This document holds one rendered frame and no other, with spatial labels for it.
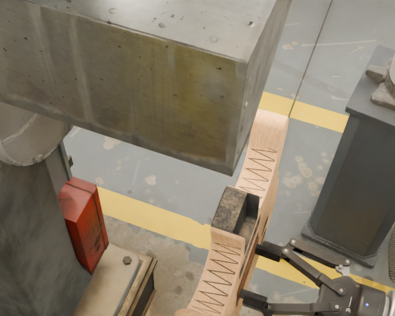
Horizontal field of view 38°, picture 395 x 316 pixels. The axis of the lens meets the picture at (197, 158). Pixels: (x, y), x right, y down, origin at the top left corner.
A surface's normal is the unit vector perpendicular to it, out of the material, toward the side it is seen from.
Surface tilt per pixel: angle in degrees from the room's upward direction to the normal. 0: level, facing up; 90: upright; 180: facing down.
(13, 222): 90
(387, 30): 0
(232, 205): 8
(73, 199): 0
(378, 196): 90
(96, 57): 90
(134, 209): 0
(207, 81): 90
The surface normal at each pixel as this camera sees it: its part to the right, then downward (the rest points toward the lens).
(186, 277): 0.03, -0.59
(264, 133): -0.35, 0.63
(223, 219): -0.09, -0.37
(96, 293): 0.40, -0.42
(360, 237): -0.47, 0.70
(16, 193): 0.94, 0.30
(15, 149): 0.65, 0.68
